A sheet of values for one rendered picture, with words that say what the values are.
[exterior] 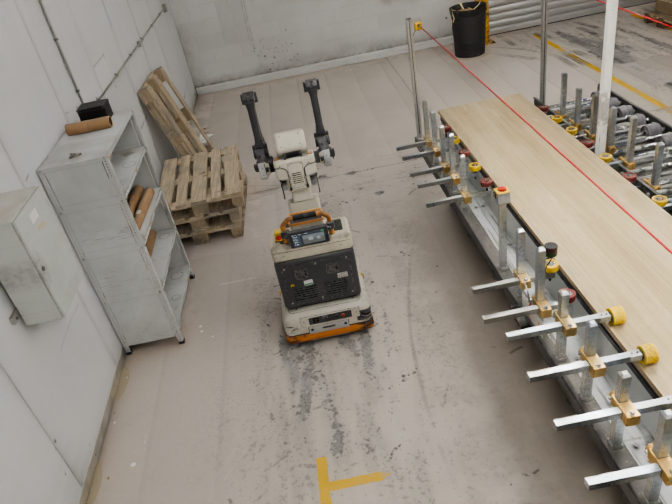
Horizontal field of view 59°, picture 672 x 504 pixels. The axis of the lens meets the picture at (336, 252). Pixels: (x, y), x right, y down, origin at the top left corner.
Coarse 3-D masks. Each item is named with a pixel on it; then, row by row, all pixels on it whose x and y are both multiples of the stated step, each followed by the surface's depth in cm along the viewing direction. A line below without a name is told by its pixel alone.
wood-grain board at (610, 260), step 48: (480, 144) 435; (528, 144) 422; (576, 144) 409; (528, 192) 367; (576, 192) 357; (624, 192) 348; (576, 240) 317; (624, 240) 310; (576, 288) 287; (624, 288) 279; (624, 336) 254
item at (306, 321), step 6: (354, 306) 404; (324, 312) 404; (330, 312) 403; (336, 312) 403; (342, 312) 404; (348, 312) 404; (354, 312) 405; (300, 318) 402; (306, 318) 403; (312, 318) 403; (318, 318) 404; (324, 318) 405; (330, 318) 405; (336, 318) 406; (342, 318) 406; (306, 324) 405; (312, 324) 406
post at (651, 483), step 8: (664, 416) 187; (664, 424) 188; (656, 432) 194; (664, 432) 190; (656, 440) 196; (664, 440) 192; (656, 448) 197; (664, 448) 195; (664, 456) 197; (648, 480) 207; (656, 480) 204; (648, 488) 209; (656, 488) 207; (648, 496) 210; (656, 496) 209
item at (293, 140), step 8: (280, 136) 388; (288, 136) 387; (296, 136) 387; (304, 136) 389; (280, 144) 387; (288, 144) 386; (296, 144) 386; (304, 144) 387; (280, 152) 387; (288, 152) 388; (304, 152) 394
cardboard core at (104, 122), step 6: (90, 120) 401; (96, 120) 401; (102, 120) 401; (108, 120) 401; (66, 126) 401; (72, 126) 401; (78, 126) 401; (84, 126) 401; (90, 126) 401; (96, 126) 401; (102, 126) 402; (108, 126) 403; (66, 132) 401; (72, 132) 402; (78, 132) 403; (84, 132) 404
